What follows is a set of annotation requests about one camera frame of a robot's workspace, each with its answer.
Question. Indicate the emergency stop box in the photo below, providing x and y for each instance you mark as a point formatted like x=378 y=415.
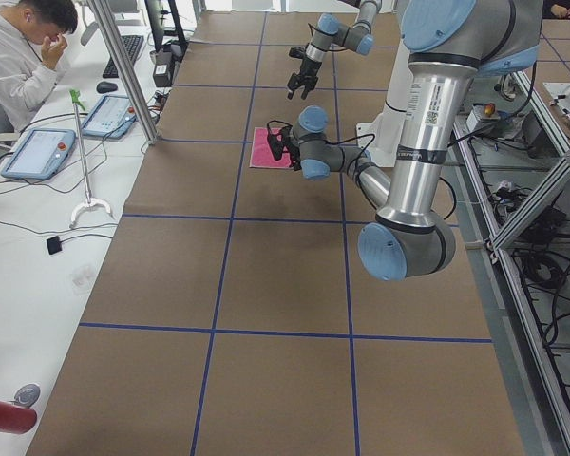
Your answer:
x=486 y=117

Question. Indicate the near teach pendant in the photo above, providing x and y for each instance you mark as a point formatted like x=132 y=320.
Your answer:
x=40 y=155

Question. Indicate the person in white hoodie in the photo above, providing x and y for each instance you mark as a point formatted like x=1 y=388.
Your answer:
x=33 y=54

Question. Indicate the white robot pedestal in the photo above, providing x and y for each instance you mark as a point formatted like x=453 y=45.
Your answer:
x=383 y=134

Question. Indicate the aluminium frame post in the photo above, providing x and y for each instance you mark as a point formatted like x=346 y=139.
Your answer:
x=104 y=17

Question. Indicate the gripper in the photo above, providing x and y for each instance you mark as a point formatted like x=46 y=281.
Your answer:
x=292 y=153
x=306 y=70

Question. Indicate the pink and grey towel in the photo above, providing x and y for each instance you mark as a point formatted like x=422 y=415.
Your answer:
x=261 y=155

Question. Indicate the teach pendant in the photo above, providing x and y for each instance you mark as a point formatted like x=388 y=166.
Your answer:
x=110 y=118
x=40 y=155

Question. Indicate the black power adapter box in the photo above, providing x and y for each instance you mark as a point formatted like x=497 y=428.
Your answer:
x=167 y=62

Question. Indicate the small black square pad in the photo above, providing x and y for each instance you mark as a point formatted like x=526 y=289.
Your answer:
x=54 y=245

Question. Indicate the round metal lid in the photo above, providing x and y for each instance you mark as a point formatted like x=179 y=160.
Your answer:
x=27 y=395

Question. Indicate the reacher grabber tool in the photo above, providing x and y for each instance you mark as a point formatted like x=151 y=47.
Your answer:
x=90 y=202

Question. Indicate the black computer mouse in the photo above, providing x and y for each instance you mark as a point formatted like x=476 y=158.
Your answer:
x=104 y=87

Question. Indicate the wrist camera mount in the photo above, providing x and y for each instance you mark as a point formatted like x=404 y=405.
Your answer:
x=277 y=140
x=297 y=52

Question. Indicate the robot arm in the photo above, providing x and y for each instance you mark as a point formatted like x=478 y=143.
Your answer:
x=450 y=43
x=327 y=32

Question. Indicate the red bottle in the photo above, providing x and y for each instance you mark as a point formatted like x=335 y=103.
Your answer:
x=16 y=420

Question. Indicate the far teach pendant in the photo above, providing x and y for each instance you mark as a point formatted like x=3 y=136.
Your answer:
x=110 y=118

